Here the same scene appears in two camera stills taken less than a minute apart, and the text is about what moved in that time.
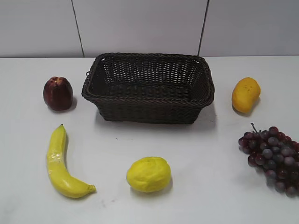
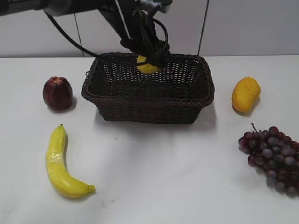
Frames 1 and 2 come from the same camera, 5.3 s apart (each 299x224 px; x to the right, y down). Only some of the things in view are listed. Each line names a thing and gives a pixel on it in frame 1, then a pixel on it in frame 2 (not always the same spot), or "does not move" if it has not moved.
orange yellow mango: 245,94 does not move
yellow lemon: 149,174 to 146,68
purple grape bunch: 275,153 does not move
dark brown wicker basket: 148,88 does not move
